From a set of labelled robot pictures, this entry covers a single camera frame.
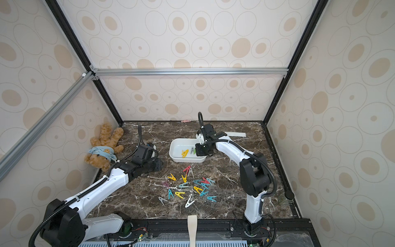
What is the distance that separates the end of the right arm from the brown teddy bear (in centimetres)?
57

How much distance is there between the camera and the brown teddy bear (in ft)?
2.98

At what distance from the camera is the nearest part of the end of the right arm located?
0.68 metres
